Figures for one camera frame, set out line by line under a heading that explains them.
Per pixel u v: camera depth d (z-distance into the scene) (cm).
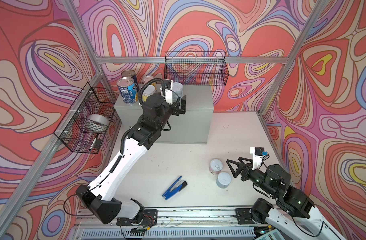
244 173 57
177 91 76
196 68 96
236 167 59
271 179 48
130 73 77
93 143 72
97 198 38
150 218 72
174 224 73
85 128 72
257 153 57
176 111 58
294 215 46
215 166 86
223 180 80
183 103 58
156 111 46
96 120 73
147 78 80
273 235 66
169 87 53
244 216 73
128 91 71
